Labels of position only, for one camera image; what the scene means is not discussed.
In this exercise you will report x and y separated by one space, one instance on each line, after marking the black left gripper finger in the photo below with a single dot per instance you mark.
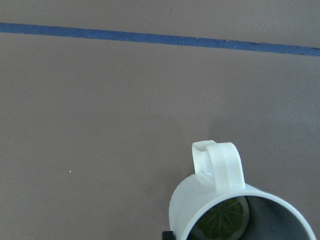
168 235

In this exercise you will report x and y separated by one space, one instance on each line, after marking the green lemon slice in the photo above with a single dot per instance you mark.
226 220

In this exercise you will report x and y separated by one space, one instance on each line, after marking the white mug with handle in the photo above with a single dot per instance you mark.
219 176

